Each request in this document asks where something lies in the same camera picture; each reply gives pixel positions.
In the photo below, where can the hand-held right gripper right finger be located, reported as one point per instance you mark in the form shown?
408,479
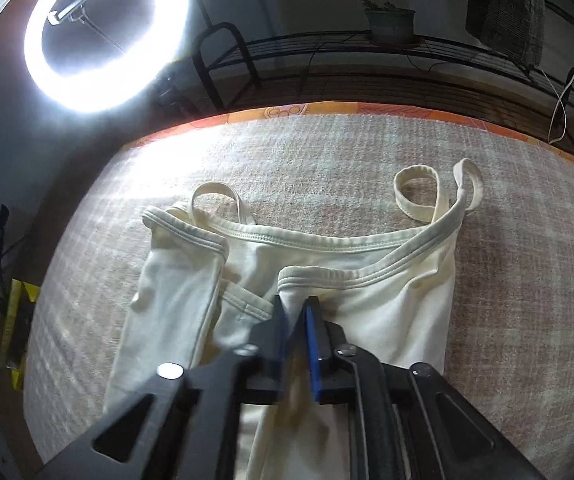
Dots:
313,355

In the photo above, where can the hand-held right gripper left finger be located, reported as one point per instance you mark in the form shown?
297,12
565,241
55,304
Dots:
278,332

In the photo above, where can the cream camisole top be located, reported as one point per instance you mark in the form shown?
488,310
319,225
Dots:
367,320

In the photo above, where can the checked beige blanket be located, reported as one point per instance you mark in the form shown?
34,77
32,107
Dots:
517,285

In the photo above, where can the orange patterned bed sheet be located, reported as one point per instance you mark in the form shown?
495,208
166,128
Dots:
367,109

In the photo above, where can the yellow box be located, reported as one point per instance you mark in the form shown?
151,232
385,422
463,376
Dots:
17,330

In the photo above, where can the black metal rack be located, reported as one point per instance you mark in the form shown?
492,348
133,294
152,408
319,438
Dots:
417,55

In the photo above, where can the green plant pot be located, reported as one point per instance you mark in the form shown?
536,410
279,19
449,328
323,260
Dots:
391,22

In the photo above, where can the dark checked hanging cloth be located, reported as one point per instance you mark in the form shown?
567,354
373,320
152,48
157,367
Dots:
507,5

